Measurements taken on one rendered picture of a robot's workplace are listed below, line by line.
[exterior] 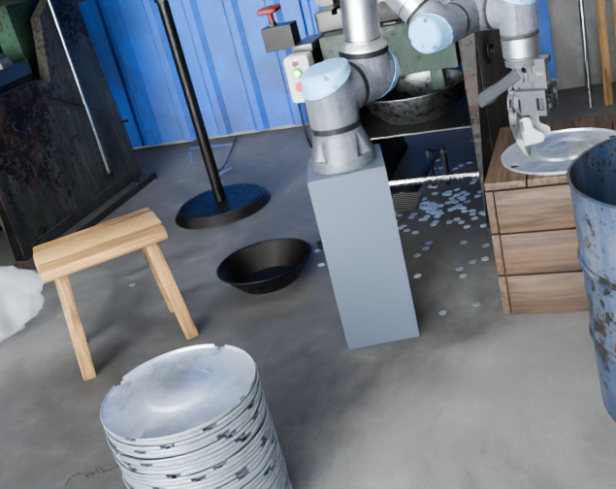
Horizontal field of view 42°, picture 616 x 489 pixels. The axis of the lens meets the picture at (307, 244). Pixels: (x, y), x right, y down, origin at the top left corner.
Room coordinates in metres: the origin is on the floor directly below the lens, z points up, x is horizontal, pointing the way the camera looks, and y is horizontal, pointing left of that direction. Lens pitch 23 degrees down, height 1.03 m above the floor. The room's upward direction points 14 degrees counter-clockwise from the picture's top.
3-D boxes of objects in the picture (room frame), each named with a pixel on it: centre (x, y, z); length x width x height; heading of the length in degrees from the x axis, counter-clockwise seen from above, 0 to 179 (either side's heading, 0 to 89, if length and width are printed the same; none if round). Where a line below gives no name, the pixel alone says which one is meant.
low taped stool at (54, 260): (2.07, 0.55, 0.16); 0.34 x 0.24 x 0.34; 107
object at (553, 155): (1.78, -0.64, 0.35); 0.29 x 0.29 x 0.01
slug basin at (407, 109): (2.54, -0.46, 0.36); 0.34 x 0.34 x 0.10
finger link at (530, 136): (1.58, -0.51, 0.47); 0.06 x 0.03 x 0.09; 50
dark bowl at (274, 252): (2.25, 0.14, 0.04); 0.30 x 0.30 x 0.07
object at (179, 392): (1.27, 0.29, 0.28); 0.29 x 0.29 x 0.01
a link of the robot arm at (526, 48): (1.60, -0.52, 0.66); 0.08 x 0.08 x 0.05
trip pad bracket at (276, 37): (2.46, -0.08, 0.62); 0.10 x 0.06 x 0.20; 66
